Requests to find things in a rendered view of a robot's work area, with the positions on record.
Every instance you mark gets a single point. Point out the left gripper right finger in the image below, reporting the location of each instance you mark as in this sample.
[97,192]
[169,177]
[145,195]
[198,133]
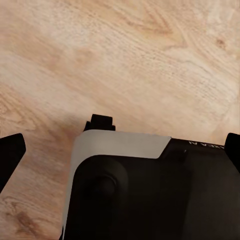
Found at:
[232,149]

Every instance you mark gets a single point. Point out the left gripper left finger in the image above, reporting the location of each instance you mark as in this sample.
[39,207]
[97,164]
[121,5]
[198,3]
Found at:
[12,149]

